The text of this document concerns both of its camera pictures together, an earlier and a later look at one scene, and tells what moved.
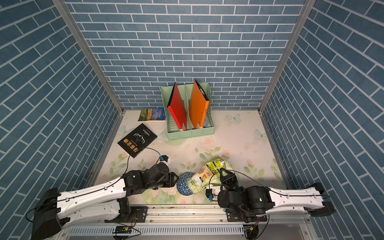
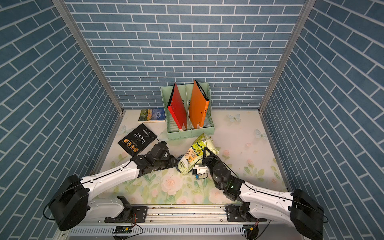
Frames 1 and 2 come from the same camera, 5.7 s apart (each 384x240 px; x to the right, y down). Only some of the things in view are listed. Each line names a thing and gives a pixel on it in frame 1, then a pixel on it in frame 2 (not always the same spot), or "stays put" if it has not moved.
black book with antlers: (137, 140) stays put
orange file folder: (198, 105) stays put
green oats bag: (209, 175) → (194, 155)
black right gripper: (226, 179) → (209, 160)
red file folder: (176, 107) stays put
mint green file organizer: (186, 91) stays put
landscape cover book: (149, 115) stays put
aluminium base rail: (191, 222) stays put
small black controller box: (122, 229) stays put
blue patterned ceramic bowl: (182, 185) → (177, 161)
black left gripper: (171, 181) → (171, 163)
